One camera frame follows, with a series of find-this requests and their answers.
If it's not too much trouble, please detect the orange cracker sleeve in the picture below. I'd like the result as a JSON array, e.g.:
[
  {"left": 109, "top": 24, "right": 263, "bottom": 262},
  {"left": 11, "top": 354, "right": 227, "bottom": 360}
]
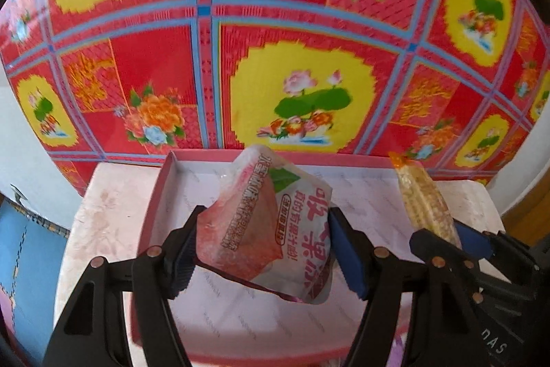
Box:
[{"left": 389, "top": 152, "right": 461, "bottom": 249}]

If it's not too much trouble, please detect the pink jelly drink pouch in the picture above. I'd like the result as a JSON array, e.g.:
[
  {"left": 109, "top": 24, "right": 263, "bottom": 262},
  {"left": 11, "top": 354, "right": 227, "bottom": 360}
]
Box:
[{"left": 196, "top": 145, "right": 334, "bottom": 305}]

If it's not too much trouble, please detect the blue foam floor mat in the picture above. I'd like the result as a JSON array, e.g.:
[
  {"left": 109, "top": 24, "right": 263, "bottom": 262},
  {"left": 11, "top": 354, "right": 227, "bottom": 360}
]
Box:
[{"left": 1, "top": 198, "right": 73, "bottom": 366}]

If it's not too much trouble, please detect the pink shallow box tray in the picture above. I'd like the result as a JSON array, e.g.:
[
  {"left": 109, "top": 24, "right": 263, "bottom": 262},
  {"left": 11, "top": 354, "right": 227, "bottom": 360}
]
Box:
[{"left": 139, "top": 147, "right": 413, "bottom": 366}]

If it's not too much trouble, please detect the red floral wall cloth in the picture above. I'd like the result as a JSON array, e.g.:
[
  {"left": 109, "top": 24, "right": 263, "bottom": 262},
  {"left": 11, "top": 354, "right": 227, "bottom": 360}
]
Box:
[{"left": 1, "top": 0, "right": 549, "bottom": 192}]

